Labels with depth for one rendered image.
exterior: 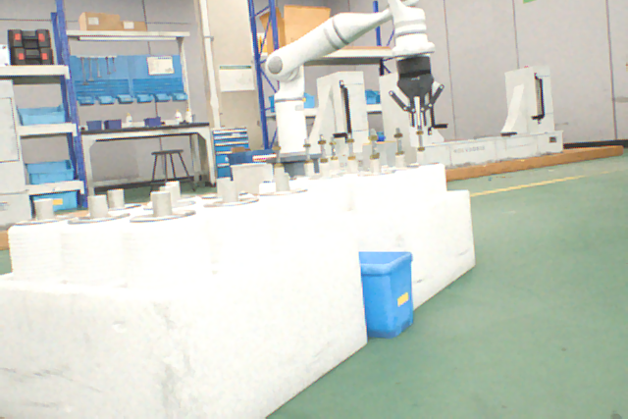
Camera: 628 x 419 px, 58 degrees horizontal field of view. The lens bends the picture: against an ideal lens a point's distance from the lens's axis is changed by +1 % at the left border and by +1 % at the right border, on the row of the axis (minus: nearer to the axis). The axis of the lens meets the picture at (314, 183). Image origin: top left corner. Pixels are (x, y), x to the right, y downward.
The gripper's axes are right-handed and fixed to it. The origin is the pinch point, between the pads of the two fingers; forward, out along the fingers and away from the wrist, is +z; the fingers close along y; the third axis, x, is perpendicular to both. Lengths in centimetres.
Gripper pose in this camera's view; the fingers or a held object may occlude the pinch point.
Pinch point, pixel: (418, 121)
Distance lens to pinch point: 133.5
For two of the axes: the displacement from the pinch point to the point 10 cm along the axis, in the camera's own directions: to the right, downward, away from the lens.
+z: 1.1, 9.9, 0.6
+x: -1.5, 0.8, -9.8
